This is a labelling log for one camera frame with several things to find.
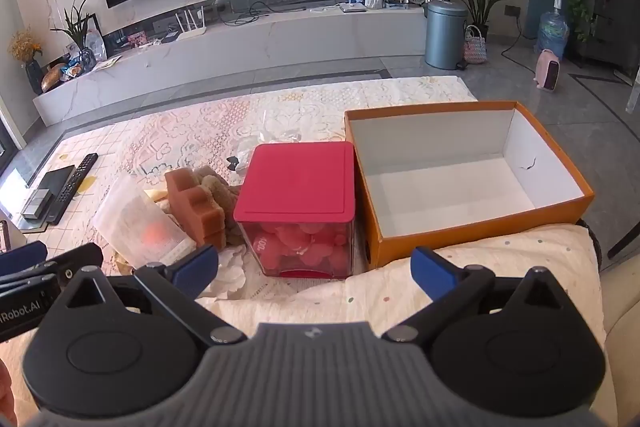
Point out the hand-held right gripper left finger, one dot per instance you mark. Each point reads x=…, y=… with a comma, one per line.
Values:
x=200, y=266

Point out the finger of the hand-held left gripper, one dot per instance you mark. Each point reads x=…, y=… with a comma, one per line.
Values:
x=80, y=259
x=22, y=255

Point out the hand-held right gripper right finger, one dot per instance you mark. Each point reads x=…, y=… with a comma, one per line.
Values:
x=431, y=273

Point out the white soft cloth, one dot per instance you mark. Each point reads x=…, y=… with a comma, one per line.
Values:
x=230, y=273

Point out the brown sponge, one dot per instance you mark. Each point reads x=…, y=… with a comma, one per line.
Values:
x=200, y=213

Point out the plastic snack packet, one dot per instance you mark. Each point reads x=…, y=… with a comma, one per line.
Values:
x=135, y=217

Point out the tan plush toy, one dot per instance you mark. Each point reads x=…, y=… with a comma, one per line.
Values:
x=220, y=189

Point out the orange cardboard box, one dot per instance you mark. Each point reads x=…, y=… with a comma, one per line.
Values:
x=450, y=187

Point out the dotted cream blanket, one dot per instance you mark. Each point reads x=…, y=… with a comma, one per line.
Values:
x=500, y=252

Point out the black flat box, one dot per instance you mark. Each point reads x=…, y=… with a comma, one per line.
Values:
x=50, y=184

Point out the black remote control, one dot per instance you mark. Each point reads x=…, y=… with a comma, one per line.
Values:
x=76, y=177

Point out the patterned cream blanket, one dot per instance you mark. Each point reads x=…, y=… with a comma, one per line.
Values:
x=200, y=127

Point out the dried yellow flowers vase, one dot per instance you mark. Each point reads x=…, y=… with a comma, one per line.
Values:
x=32, y=77

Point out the cream sofa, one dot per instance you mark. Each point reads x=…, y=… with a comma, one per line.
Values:
x=620, y=332

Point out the white marble television console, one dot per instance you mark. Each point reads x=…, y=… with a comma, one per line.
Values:
x=250, y=44

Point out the pink woven basket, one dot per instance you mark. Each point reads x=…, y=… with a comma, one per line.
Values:
x=475, y=49

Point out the small potted plant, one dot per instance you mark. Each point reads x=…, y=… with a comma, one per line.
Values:
x=80, y=29

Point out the white router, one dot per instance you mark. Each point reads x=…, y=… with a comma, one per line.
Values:
x=192, y=34

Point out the pink space heater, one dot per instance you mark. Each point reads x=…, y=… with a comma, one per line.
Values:
x=545, y=69

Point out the grey pedal trash can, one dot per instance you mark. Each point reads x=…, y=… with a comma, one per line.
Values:
x=445, y=37

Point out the blue water bottle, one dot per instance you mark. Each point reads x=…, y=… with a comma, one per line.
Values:
x=552, y=32

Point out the dark cabinet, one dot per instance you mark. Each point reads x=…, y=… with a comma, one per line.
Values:
x=607, y=32

